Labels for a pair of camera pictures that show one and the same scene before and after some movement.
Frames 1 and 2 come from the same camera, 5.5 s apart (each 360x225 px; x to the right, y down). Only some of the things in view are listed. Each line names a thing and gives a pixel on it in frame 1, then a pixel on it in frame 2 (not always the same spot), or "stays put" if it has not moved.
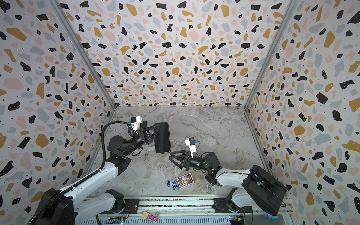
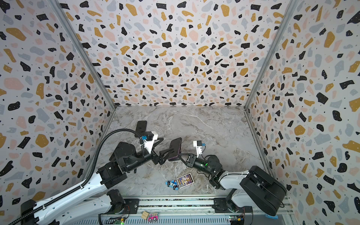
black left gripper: x=145 y=136 -> x=161 y=158
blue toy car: x=172 y=183 stays put
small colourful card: x=185 y=180 stays put
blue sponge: x=273 y=216 stays put
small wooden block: x=145 y=215 stays put
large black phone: x=162 y=142 -> x=176 y=145
